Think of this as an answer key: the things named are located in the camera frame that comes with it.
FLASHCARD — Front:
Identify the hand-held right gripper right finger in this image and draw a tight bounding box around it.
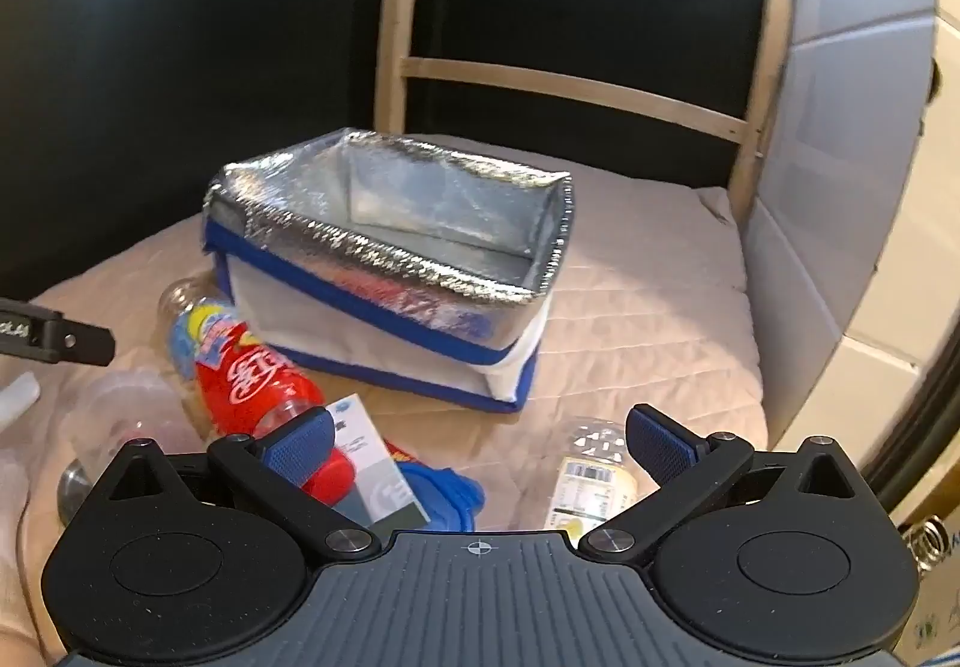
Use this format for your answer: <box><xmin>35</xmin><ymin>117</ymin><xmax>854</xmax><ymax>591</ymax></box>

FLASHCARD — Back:
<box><xmin>579</xmin><ymin>403</ymin><xmax>872</xmax><ymax>560</ymax></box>

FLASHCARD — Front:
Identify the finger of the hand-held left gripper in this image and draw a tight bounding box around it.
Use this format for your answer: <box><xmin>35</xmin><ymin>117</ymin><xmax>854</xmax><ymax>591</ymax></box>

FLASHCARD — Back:
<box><xmin>45</xmin><ymin>317</ymin><xmax>116</xmax><ymax>366</ymax></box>

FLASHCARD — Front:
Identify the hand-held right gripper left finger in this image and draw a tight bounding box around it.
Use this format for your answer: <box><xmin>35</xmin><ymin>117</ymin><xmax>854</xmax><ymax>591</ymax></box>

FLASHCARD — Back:
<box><xmin>88</xmin><ymin>404</ymin><xmax>383</xmax><ymax>560</ymax></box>

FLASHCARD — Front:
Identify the red label plastic bottle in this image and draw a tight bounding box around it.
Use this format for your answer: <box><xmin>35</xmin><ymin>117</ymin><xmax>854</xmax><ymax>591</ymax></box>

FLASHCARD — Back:
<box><xmin>156</xmin><ymin>277</ymin><xmax>358</xmax><ymax>507</ymax></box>

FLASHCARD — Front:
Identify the silver blue insulated cooler bag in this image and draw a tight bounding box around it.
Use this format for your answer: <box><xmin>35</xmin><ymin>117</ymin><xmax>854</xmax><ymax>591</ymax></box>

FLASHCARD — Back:
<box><xmin>201</xmin><ymin>127</ymin><xmax>578</xmax><ymax>417</ymax></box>

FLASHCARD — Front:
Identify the blue plastic container lid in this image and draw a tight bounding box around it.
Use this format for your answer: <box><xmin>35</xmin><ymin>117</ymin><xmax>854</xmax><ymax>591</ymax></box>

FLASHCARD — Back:
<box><xmin>394</xmin><ymin>460</ymin><xmax>485</xmax><ymax>533</ymax></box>

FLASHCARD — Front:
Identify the small yellow label bottle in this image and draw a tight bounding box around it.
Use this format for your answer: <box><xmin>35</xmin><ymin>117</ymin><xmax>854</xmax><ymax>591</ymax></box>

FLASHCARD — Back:
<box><xmin>543</xmin><ymin>415</ymin><xmax>662</xmax><ymax>537</ymax></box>

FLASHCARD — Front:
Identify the clear plastic cup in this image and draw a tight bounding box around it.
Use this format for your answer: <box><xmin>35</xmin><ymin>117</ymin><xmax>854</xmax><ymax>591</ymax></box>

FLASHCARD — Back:
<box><xmin>60</xmin><ymin>370</ymin><xmax>212</xmax><ymax>488</ymax></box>

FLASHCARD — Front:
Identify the grey white card box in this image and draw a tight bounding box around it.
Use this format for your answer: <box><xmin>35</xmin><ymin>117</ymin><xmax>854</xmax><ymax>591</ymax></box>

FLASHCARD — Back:
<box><xmin>328</xmin><ymin>393</ymin><xmax>434</xmax><ymax>533</ymax></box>

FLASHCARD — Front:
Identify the round metal lid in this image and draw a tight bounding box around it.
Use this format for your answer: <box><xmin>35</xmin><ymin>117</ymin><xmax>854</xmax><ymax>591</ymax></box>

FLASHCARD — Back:
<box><xmin>58</xmin><ymin>460</ymin><xmax>96</xmax><ymax>527</ymax></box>

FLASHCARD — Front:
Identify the metal spring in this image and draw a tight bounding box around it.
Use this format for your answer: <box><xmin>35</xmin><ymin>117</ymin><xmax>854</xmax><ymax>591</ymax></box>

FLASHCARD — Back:
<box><xmin>896</xmin><ymin>517</ymin><xmax>950</xmax><ymax>575</ymax></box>

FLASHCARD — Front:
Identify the printed cardboard box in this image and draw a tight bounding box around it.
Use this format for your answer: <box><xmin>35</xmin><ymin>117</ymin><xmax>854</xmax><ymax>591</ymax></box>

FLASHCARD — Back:
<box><xmin>892</xmin><ymin>509</ymin><xmax>960</xmax><ymax>667</ymax></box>

